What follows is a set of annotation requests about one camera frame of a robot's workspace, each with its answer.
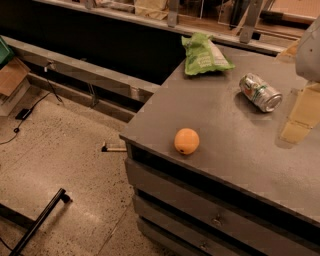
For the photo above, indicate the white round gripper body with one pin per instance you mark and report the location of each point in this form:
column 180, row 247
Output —
column 310, row 55

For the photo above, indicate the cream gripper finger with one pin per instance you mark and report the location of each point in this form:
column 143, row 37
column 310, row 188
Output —
column 305, row 114
column 288, row 55

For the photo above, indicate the silver green 7up can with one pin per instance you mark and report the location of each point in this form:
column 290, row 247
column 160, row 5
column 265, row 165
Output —
column 260, row 93

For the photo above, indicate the green chip bag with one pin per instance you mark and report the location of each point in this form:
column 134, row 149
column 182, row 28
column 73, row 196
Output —
column 202, row 55

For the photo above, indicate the grey drawer cabinet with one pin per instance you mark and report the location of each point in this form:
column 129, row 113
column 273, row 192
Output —
column 243, row 192

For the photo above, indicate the orange fruit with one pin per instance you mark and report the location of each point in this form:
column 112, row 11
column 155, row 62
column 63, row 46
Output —
column 186, row 141

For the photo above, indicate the small wooden stick on floor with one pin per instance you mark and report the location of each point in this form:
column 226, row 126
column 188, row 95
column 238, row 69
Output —
column 106, row 148

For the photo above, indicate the cardboard box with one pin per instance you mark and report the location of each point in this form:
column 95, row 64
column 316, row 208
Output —
column 13, row 85

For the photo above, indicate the green bin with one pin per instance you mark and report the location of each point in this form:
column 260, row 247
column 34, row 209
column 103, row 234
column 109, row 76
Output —
column 6, row 54

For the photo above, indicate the black metal floor bar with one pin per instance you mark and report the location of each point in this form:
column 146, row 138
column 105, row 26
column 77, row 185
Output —
column 31, row 226

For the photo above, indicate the grey metal bracket right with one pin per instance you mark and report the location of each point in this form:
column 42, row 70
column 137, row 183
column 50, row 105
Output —
column 252, row 16

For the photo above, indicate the grey metal bracket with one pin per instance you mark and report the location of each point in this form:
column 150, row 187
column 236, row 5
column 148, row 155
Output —
column 252, row 16
column 172, row 18

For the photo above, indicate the grey low shelf rail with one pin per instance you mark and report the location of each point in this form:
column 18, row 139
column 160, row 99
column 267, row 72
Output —
column 104, row 90

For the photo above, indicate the black power adapter with cable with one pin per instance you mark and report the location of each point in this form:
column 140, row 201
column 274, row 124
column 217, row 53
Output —
column 25, row 113

